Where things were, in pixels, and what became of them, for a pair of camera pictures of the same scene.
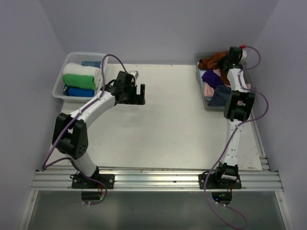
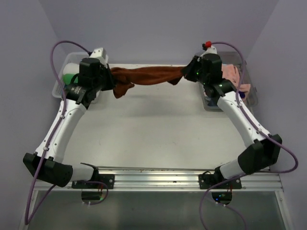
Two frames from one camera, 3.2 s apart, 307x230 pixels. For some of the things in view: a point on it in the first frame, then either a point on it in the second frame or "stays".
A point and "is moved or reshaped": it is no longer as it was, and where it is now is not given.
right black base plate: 214,182 stays
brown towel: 210,63 is moved or reshaped
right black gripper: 220,62 -> 188,71
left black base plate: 79,181 stays
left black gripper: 137,99 -> 111,84
